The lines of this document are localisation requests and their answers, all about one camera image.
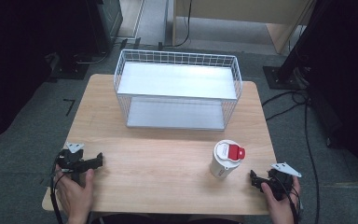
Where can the white cup with red lid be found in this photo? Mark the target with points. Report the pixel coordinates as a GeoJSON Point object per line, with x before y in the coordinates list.
{"type": "Point", "coordinates": [222, 166]}

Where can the person's dark clothing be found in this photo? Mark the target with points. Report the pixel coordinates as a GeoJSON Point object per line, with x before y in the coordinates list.
{"type": "Point", "coordinates": [167, 220]}

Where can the dark curtain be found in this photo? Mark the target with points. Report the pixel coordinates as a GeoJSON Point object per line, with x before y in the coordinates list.
{"type": "Point", "coordinates": [9, 62]}
{"type": "Point", "coordinates": [351, 77]}

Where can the person's left hand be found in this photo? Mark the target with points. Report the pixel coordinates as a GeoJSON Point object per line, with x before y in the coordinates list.
{"type": "Point", "coordinates": [76, 196]}

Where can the dark cabinet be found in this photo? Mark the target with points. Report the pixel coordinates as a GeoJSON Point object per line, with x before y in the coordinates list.
{"type": "Point", "coordinates": [107, 21]}

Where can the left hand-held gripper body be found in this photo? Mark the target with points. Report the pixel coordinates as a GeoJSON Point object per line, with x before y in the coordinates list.
{"type": "Point", "coordinates": [70, 160]}

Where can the person's right hand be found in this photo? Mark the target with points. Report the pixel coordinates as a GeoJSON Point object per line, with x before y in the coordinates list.
{"type": "Point", "coordinates": [281, 208]}

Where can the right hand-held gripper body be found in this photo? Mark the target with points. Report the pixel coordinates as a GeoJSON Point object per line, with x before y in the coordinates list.
{"type": "Point", "coordinates": [281, 183]}

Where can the black floor base plate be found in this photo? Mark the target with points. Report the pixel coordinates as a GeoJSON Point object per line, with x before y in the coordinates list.
{"type": "Point", "coordinates": [70, 70]}

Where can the black metal stand with base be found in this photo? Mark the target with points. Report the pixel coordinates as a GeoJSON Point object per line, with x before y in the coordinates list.
{"type": "Point", "coordinates": [295, 53]}

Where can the light wooden cabinet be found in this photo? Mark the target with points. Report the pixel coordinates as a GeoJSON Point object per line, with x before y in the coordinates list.
{"type": "Point", "coordinates": [230, 11]}

